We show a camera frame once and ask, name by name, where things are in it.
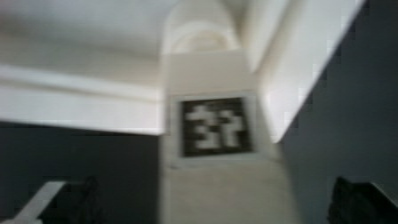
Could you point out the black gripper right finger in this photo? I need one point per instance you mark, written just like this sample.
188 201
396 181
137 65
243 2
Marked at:
361 205

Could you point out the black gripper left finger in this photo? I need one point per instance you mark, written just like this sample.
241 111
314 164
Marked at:
73 208

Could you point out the white table leg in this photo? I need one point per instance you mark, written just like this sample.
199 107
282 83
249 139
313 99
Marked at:
224 181

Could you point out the white square table top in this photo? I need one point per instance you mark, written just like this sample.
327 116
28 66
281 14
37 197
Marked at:
103 56

